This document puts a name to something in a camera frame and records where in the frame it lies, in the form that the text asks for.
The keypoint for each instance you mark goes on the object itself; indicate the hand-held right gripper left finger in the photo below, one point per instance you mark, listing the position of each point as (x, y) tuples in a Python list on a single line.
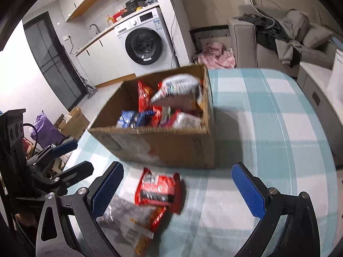
[(107, 190)]

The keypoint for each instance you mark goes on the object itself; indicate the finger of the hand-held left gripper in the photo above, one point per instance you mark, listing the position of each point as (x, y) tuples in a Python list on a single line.
[(65, 147), (77, 170)]

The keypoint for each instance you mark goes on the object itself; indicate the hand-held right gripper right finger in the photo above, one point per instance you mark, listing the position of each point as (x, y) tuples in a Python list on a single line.
[(248, 190)]

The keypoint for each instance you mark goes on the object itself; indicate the grey white snack packet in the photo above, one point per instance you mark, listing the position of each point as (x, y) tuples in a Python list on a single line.
[(126, 216)]

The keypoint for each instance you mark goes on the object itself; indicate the red black snack packet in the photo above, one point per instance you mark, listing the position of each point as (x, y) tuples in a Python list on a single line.
[(158, 190)]

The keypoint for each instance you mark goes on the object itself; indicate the blue snack packet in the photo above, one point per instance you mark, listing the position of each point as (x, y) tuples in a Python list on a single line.
[(131, 119)]

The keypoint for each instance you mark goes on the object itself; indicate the brown cardboard box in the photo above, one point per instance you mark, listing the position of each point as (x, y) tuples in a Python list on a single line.
[(174, 147)]

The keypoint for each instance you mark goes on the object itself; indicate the white red snack packet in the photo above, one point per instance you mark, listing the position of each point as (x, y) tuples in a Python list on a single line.
[(187, 120)]

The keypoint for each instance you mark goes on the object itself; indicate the red yellow snack packet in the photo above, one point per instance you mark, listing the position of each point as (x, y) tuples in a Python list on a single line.
[(144, 96)]

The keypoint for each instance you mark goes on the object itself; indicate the large white snack packet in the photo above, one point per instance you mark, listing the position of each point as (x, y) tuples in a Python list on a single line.
[(176, 85)]

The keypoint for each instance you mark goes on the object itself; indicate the purple plastic bag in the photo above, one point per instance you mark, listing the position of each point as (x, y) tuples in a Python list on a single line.
[(45, 131)]

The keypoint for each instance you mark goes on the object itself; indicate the small printed cardboard box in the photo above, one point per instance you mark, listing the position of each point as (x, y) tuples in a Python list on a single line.
[(76, 123)]

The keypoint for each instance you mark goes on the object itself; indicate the teal checked tablecloth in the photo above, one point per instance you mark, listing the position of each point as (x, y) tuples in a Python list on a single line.
[(268, 139)]

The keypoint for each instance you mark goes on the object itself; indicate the floor mop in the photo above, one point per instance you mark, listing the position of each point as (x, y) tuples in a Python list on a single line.
[(88, 89)]

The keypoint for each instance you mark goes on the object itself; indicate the dark glass door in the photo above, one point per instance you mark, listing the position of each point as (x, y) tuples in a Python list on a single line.
[(51, 59)]

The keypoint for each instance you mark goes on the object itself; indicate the white kitchen counter cabinet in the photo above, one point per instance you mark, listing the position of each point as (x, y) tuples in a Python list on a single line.
[(101, 61)]

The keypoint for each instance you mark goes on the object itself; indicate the grey side table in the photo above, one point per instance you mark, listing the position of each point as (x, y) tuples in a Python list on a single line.
[(310, 85)]

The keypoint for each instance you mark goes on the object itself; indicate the curved metal faucet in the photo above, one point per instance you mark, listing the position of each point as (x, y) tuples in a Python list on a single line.
[(94, 27)]

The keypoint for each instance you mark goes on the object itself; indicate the white washing machine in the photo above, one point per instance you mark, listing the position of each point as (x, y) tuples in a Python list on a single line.
[(142, 48)]

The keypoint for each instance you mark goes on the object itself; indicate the yellow bottle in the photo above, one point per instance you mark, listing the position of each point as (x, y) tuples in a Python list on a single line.
[(109, 21)]

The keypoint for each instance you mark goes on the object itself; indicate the pink cloth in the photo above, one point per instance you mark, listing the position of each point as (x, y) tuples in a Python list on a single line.
[(214, 56)]

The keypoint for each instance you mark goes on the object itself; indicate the red packet on counter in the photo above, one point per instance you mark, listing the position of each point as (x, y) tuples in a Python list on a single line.
[(119, 16)]

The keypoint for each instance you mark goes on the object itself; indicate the grey hoodie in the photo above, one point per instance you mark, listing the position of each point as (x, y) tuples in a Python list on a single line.
[(286, 52)]

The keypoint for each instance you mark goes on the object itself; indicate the beige sofa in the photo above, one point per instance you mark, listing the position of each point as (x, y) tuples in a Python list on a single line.
[(243, 45)]

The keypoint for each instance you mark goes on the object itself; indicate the dark grey garment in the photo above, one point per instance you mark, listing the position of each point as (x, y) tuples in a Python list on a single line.
[(268, 32)]

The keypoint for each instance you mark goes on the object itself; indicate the black white patterned panel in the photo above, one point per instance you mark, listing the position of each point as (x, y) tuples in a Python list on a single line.
[(211, 34)]

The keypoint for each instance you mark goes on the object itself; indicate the black rice cooker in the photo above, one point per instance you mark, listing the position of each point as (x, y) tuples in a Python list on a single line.
[(136, 4)]

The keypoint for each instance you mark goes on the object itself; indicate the light blue object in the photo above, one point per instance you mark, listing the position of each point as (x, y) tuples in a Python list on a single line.
[(337, 40)]

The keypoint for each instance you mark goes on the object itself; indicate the white wall cabinet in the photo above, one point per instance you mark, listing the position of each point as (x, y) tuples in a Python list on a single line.
[(72, 2)]

